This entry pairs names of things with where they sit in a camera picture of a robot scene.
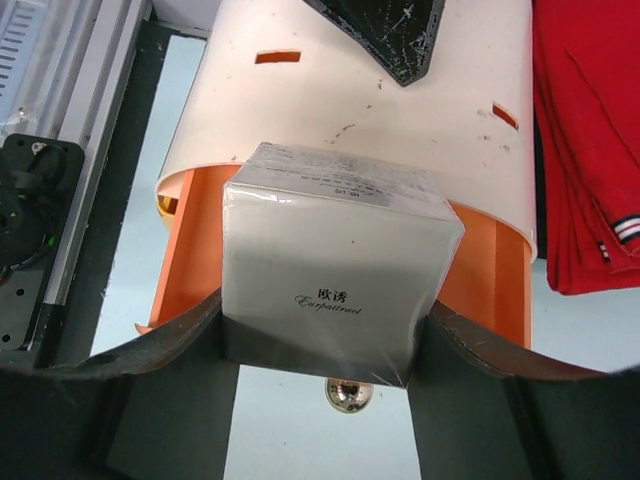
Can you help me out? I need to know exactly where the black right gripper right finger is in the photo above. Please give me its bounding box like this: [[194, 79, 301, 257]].
[[408, 303, 639, 479]]

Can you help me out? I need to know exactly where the yellow drum drawer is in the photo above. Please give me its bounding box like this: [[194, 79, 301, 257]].
[[157, 195, 179, 219]]

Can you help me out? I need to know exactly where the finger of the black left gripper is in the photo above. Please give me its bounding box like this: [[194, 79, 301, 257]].
[[307, 0, 445, 87]]

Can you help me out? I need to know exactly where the red garment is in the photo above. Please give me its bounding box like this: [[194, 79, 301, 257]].
[[532, 1, 639, 295]]

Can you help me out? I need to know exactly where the orange drum drawer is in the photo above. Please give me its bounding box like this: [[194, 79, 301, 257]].
[[132, 167, 534, 416]]

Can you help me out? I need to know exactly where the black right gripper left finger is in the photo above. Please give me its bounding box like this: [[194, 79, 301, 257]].
[[1, 293, 239, 479]]

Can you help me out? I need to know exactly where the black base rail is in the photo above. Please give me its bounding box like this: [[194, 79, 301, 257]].
[[1, 21, 205, 369]]

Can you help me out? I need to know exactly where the beige cylindrical drum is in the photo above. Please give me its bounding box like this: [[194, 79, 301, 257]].
[[155, 1, 536, 242]]

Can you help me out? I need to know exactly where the grey slotted cable duct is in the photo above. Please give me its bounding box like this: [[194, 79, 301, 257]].
[[1, 1, 60, 128]]

